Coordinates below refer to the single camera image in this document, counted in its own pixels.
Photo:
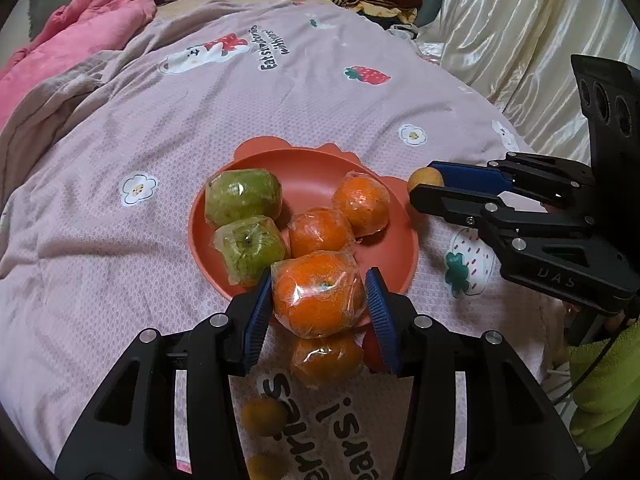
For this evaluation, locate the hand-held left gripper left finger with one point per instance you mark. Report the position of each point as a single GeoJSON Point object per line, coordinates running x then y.
{"type": "Point", "coordinates": [257, 320]}

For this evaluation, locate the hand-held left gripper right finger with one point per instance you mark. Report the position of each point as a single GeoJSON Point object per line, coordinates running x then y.
{"type": "Point", "coordinates": [382, 320]}

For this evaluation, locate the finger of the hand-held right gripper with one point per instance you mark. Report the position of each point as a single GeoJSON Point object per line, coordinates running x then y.
{"type": "Point", "coordinates": [450, 205]}
{"type": "Point", "coordinates": [470, 177]}

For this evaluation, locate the red tomato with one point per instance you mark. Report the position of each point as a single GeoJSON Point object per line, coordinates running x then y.
{"type": "Point", "coordinates": [372, 355]}

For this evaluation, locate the brown longan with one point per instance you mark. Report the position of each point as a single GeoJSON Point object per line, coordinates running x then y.
{"type": "Point", "coordinates": [265, 467]}
{"type": "Point", "coordinates": [262, 415]}
{"type": "Point", "coordinates": [425, 178]}

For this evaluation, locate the plastic-wrapped orange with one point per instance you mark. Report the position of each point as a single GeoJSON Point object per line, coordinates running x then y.
{"type": "Point", "coordinates": [361, 202]}
{"type": "Point", "coordinates": [317, 292]}
{"type": "Point", "coordinates": [327, 360]}
{"type": "Point", "coordinates": [318, 232]}

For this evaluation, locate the plastic-wrapped green apple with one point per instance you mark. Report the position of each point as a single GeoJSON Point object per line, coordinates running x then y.
{"type": "Point", "coordinates": [250, 252]}
{"type": "Point", "coordinates": [243, 196]}

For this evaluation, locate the orange plastic plate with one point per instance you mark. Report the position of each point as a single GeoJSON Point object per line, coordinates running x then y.
{"type": "Point", "coordinates": [310, 175]}

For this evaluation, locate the cream satin curtain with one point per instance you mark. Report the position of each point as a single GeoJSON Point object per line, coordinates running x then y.
{"type": "Point", "coordinates": [500, 35]}

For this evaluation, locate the pink strawberry printed quilt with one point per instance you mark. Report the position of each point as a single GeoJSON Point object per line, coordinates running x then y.
{"type": "Point", "coordinates": [150, 135]}

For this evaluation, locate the pink fleece blanket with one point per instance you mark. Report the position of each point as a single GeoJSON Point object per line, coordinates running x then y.
{"type": "Point", "coordinates": [75, 25]}

